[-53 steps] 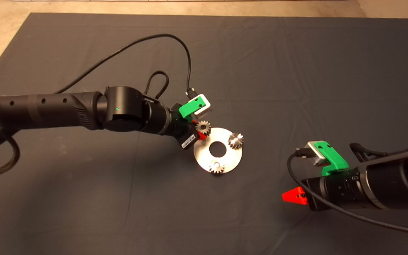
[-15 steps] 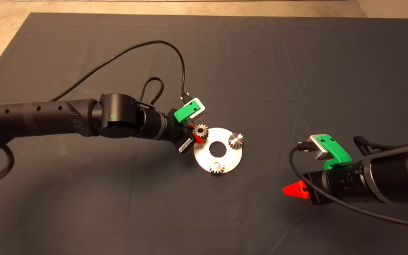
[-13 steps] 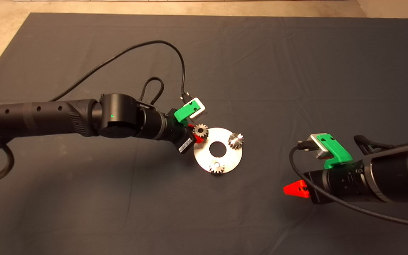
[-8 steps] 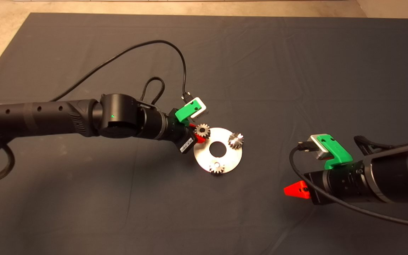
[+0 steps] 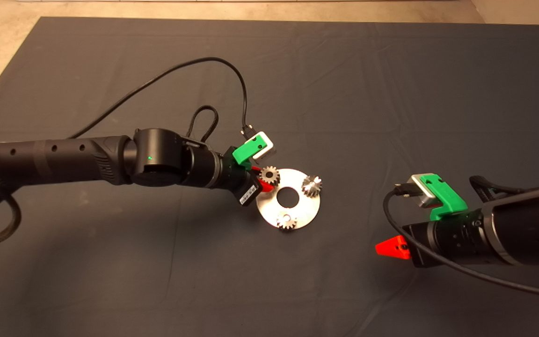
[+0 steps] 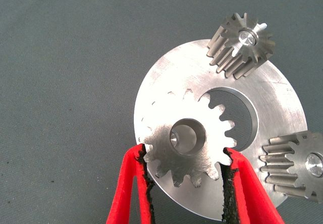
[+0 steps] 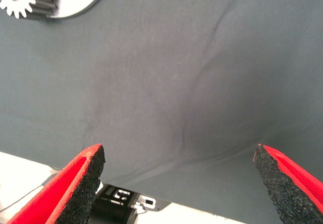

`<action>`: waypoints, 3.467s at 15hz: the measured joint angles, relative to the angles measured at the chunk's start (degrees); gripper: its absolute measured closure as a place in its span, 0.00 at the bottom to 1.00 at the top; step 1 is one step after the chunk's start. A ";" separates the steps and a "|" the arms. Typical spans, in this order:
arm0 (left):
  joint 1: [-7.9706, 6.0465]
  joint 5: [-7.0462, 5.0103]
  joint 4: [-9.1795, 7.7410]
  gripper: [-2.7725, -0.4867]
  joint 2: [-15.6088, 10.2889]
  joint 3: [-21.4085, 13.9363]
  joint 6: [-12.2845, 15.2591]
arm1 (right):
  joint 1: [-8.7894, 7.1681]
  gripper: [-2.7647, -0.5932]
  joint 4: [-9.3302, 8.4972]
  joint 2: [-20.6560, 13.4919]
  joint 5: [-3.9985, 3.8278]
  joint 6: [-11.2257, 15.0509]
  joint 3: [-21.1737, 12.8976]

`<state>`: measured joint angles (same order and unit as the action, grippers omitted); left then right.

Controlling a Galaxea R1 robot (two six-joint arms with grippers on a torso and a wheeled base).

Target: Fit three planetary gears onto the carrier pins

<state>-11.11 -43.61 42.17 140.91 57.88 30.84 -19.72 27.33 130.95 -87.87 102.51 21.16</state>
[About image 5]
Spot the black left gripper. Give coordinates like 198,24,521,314
220,146,275,207

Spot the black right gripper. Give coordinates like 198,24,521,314
375,211,492,269

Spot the small steel planetary gear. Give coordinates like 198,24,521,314
277,213,298,231
260,166,280,186
301,175,323,198

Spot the round metal carrier plate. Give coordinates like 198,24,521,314
255,168,321,230

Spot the dark grey table cloth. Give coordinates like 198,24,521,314
0,17,539,337

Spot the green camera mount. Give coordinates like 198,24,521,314
232,136,268,167
420,174,468,221

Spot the small silver camera box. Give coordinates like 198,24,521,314
253,132,277,160
411,173,438,209

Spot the black braided cable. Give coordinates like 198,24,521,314
469,176,523,203
187,105,219,143

